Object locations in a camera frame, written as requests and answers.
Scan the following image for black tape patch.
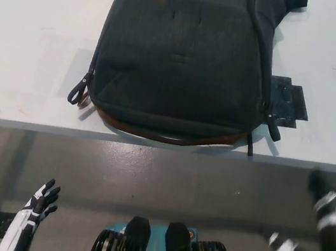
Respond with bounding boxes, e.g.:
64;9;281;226
263;73;317;132

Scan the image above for white and black right hand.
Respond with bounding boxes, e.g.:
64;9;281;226
267;163;336;251

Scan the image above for dark grey backpack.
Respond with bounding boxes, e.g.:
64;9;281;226
62;0;309;163

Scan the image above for white and black left hand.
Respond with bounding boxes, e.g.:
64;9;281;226
0;170;63;251

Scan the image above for black robot body teal tops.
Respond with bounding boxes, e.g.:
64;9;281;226
85;208;245;251

